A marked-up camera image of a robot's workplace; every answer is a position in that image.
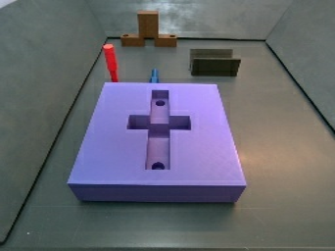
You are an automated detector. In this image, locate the purple board with cross slot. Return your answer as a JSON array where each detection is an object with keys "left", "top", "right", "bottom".
[{"left": 67, "top": 83, "right": 245, "bottom": 202}]

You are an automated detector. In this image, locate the blue cylindrical peg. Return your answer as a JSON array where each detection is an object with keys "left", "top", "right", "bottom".
[{"left": 149, "top": 69, "right": 160, "bottom": 83}]

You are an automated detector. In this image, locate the red cylindrical peg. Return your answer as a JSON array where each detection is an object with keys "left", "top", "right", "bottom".
[{"left": 102, "top": 44, "right": 118, "bottom": 82}]

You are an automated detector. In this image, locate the brown T-shaped block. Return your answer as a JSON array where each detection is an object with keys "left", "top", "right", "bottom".
[{"left": 119, "top": 11, "right": 177, "bottom": 47}]

